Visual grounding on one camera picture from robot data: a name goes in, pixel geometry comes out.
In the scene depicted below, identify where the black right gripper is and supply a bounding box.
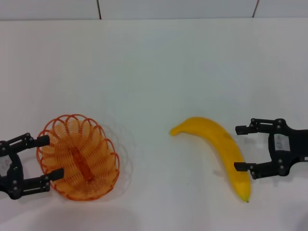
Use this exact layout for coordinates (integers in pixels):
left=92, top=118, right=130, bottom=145
left=233, top=117, right=308, bottom=180

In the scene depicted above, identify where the yellow banana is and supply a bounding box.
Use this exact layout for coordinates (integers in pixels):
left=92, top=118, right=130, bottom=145
left=169, top=116, right=251, bottom=203

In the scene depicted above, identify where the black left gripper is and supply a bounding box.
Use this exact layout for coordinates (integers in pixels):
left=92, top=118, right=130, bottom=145
left=0, top=132, right=65, bottom=200

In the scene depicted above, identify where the orange woven plastic basket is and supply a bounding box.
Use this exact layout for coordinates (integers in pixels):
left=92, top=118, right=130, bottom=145
left=36, top=113, right=120, bottom=201

